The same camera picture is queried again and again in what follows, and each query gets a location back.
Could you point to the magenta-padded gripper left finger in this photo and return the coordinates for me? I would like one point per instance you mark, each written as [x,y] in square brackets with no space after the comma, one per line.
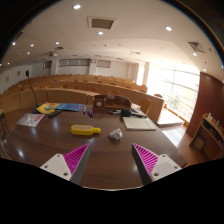
[56,166]

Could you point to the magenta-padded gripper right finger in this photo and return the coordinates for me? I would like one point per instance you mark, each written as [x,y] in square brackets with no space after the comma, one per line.
[164,166]

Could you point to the white notebook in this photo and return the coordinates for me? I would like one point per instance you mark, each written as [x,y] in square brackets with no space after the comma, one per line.
[138,123]

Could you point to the black remote control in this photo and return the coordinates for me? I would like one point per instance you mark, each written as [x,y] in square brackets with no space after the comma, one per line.
[54,113]

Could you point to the wooden shelf unit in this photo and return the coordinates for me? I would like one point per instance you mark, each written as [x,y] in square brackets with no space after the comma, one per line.
[208,136]

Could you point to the white sign with red print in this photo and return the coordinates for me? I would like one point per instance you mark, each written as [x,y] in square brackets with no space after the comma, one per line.
[30,120]

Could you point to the yellow booklet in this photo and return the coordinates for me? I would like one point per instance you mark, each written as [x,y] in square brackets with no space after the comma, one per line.
[45,109]

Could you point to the blue booklet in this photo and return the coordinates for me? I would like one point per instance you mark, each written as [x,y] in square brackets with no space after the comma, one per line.
[70,107]

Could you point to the red marker pen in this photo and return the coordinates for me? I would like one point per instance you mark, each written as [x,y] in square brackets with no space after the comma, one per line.
[88,111]
[92,114]

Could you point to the wooden auditorium chairs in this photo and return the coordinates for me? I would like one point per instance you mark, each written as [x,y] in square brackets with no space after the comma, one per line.
[145,105]

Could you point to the black handheld microphone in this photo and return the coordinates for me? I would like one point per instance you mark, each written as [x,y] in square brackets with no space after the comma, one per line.
[126,112]

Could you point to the wooden lecture hall desk rows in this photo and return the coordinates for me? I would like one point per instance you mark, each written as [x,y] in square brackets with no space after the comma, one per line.
[66,96]

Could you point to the silver handheld microphone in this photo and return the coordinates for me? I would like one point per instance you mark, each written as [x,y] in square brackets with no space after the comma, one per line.
[114,112]

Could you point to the large bright window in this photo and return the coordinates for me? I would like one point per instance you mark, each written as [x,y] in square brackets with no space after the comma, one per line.
[176,93]

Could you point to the wooden desk organizer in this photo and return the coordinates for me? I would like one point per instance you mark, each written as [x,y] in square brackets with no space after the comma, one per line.
[116,102]

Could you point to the black gooseneck microphone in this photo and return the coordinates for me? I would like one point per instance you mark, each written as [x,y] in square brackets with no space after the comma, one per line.
[31,86]

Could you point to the ceiling projector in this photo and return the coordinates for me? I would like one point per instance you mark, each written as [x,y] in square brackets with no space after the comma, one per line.
[53,53]

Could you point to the small ceiling vent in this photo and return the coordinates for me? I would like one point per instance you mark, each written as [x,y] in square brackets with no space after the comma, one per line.
[195,46]

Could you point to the recessed ceiling lights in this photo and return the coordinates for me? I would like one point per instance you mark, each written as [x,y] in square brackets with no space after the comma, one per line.
[100,33]

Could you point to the large square ceiling vent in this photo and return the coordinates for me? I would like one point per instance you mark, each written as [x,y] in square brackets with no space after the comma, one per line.
[102,23]

